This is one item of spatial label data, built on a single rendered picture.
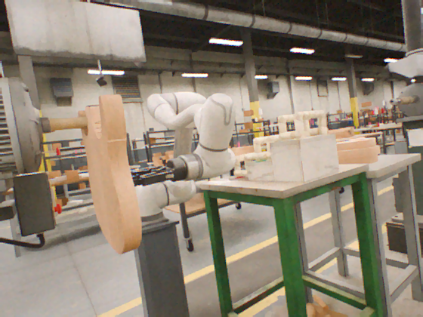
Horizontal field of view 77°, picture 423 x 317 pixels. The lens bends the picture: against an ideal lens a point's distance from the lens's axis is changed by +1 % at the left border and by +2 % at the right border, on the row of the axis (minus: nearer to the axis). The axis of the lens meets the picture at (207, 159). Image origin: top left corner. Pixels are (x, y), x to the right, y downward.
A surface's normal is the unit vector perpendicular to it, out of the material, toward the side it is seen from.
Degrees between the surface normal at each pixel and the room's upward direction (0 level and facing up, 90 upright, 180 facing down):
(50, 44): 90
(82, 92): 90
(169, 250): 90
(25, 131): 104
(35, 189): 90
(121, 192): 76
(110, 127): 110
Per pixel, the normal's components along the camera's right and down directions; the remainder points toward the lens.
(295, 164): -0.80, 0.15
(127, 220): 0.57, 0.14
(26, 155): 0.50, 0.64
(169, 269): 0.44, -0.01
